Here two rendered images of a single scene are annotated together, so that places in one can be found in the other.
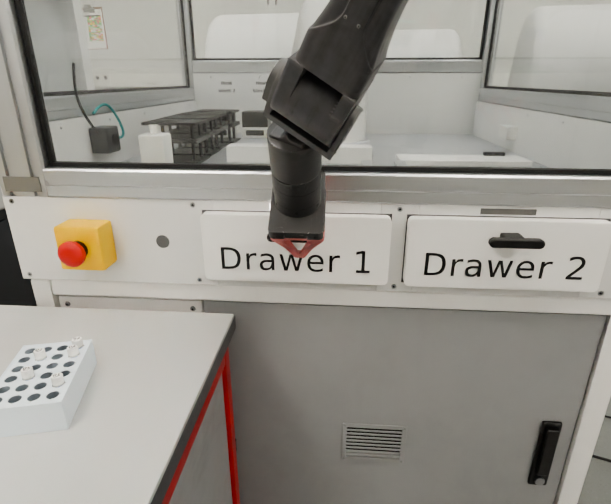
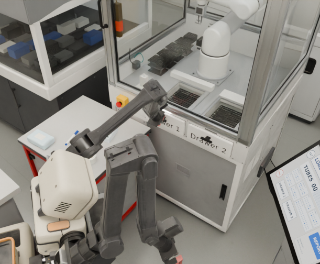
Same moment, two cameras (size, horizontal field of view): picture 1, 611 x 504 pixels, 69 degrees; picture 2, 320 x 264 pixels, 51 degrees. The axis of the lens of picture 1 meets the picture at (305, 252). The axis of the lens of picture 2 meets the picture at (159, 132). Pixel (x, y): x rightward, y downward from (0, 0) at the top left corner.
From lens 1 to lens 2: 156 cm
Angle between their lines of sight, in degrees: 33
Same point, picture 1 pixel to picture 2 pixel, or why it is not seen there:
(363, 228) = (178, 122)
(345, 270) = (174, 129)
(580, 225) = (224, 141)
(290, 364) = (164, 143)
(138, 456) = not seen: hidden behind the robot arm
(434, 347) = (196, 154)
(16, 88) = (113, 66)
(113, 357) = (121, 130)
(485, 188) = (206, 124)
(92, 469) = not seen: hidden behind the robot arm
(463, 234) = (199, 132)
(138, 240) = not seen: hidden behind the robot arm
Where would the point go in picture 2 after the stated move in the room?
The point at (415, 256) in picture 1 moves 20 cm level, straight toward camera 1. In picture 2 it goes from (188, 132) to (165, 149)
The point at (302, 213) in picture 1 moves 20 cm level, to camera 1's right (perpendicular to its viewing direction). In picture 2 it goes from (154, 121) to (185, 133)
